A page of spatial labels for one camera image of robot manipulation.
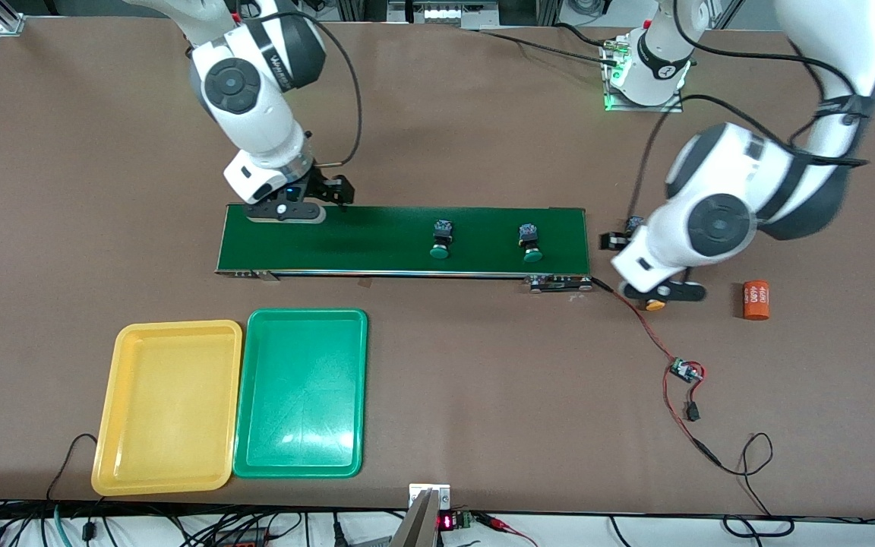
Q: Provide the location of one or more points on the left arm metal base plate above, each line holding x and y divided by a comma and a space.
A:
665, 109

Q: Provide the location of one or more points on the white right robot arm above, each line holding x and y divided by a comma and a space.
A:
255, 129

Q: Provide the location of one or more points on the green plastic tray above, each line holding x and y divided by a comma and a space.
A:
301, 395

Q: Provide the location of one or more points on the yellow plastic tray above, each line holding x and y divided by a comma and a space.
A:
168, 410

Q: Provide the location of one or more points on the red clip lead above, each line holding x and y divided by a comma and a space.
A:
498, 523

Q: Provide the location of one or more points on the green conveyor belt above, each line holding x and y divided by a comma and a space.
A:
407, 247

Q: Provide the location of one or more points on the silver camera mount bracket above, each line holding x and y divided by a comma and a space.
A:
418, 524

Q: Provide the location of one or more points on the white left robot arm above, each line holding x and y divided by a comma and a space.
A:
718, 167

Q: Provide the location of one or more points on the orange cylinder white print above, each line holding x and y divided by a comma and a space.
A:
756, 300

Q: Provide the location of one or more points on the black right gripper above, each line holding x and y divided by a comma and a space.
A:
324, 188

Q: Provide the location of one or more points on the green mushroom push button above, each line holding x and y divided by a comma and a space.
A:
530, 234
441, 230

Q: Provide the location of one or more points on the small controller circuit board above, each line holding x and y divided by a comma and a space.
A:
684, 370

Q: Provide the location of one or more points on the lit electronic device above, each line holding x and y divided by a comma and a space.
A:
445, 14

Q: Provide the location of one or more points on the red digit display module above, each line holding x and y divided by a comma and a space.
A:
446, 522

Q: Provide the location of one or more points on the yellow mushroom push button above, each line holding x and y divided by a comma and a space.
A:
636, 222
655, 305

